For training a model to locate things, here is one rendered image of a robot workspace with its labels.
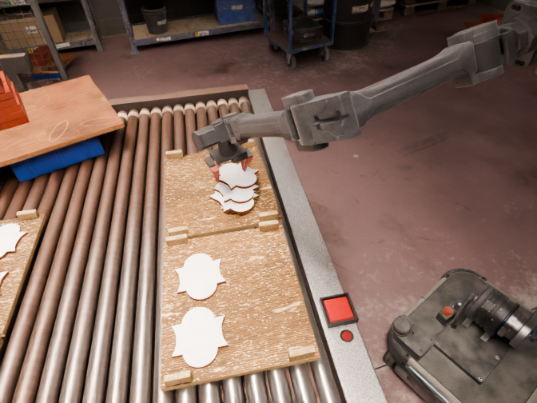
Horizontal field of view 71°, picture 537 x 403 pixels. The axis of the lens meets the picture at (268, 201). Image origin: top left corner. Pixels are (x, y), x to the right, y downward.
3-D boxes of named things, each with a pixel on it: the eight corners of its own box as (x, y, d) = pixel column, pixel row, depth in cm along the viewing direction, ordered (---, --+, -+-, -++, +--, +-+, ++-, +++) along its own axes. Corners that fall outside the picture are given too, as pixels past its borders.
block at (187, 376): (193, 373, 81) (191, 368, 79) (193, 382, 79) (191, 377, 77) (165, 379, 80) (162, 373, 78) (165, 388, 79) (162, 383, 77)
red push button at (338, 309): (345, 298, 95) (346, 296, 94) (353, 320, 91) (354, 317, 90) (322, 303, 94) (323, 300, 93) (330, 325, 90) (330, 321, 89)
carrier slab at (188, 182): (256, 147, 144) (256, 143, 143) (282, 222, 114) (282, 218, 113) (165, 161, 139) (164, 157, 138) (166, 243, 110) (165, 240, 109)
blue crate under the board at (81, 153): (86, 119, 162) (77, 98, 156) (107, 153, 143) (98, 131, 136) (8, 143, 151) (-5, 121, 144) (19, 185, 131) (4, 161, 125)
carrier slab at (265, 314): (281, 227, 113) (281, 224, 112) (320, 360, 83) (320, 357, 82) (165, 246, 109) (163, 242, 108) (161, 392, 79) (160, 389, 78)
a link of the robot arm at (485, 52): (521, 55, 76) (517, 27, 74) (495, 69, 71) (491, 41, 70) (475, 65, 83) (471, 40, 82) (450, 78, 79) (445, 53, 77)
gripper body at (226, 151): (248, 156, 117) (246, 136, 111) (218, 167, 113) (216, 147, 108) (237, 145, 121) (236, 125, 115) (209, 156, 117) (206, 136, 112)
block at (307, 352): (313, 349, 84) (313, 344, 82) (315, 357, 82) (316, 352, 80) (287, 355, 83) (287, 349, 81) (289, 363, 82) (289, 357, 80)
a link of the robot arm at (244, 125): (336, 142, 70) (320, 85, 67) (312, 154, 69) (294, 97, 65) (248, 141, 109) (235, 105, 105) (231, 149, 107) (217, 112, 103)
